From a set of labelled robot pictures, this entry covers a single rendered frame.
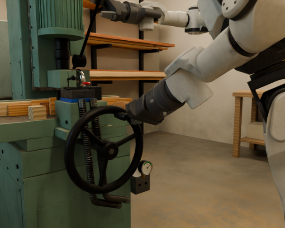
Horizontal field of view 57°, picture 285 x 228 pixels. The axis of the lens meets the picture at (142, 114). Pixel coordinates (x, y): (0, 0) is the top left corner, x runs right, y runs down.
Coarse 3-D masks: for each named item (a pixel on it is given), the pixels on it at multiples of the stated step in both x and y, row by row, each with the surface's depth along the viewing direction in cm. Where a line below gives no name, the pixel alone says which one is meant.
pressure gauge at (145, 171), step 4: (144, 160) 113; (140, 164) 111; (144, 164) 111; (148, 164) 112; (140, 168) 111; (144, 168) 111; (148, 168) 113; (140, 172) 112; (144, 172) 111; (148, 172) 113; (144, 176) 114
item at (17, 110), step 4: (108, 100) 122; (112, 100) 123; (116, 100) 125; (120, 100) 126; (124, 100) 128; (128, 100) 129; (16, 104) 99; (20, 104) 99; (24, 104) 99; (28, 104) 100; (108, 104) 122; (8, 108) 96; (12, 108) 96; (16, 108) 97; (20, 108) 98; (24, 108) 99; (8, 112) 97; (12, 112) 97; (16, 112) 98; (20, 112) 98; (24, 112) 99
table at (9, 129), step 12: (0, 120) 87; (12, 120) 87; (24, 120) 87; (36, 120) 87; (48, 120) 90; (108, 120) 105; (120, 120) 108; (0, 132) 81; (12, 132) 83; (24, 132) 85; (36, 132) 88; (48, 132) 90; (60, 132) 87; (108, 132) 94
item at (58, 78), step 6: (48, 72) 111; (54, 72) 106; (60, 72) 102; (66, 72) 104; (72, 72) 105; (48, 78) 112; (54, 78) 106; (60, 78) 102; (66, 78) 104; (48, 84) 112; (54, 84) 107; (60, 84) 103; (66, 84) 104; (72, 84) 106
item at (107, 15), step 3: (102, 12) 101; (105, 12) 102; (108, 12) 102; (111, 12) 103; (114, 12) 104; (102, 15) 102; (105, 15) 103; (108, 15) 103; (111, 15) 104; (114, 15) 104; (108, 18) 104; (111, 18) 105; (114, 18) 105
